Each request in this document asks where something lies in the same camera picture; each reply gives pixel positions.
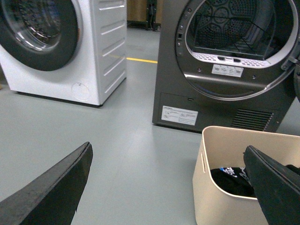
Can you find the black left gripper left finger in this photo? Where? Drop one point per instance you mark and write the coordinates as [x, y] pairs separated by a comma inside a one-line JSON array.
[[53, 197]]

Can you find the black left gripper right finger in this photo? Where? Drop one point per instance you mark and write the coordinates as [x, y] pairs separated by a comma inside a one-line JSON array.
[[276, 187]]

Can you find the beige plastic laundry hamper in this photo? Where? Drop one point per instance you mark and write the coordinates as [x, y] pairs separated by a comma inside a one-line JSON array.
[[223, 147]]

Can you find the black printed t-shirt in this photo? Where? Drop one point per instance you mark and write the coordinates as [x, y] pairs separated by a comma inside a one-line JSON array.
[[234, 180]]

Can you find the grey dryer door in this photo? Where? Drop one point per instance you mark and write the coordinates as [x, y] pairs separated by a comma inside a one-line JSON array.
[[292, 65]]

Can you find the grey tumble dryer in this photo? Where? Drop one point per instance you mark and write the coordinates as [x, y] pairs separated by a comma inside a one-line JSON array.
[[219, 64]]

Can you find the white washing machine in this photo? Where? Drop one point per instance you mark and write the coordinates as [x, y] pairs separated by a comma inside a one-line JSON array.
[[74, 50]]

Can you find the black metal stand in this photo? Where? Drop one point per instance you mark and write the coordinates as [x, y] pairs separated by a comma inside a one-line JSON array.
[[144, 14]]

